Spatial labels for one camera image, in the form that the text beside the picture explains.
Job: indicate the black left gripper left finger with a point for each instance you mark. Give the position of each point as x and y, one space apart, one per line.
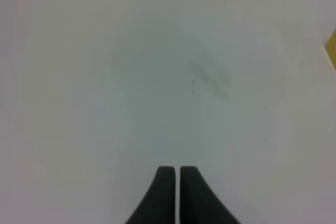
158 204

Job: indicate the yellow block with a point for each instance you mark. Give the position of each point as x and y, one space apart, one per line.
331 48

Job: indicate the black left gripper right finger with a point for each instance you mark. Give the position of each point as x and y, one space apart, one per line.
198 203

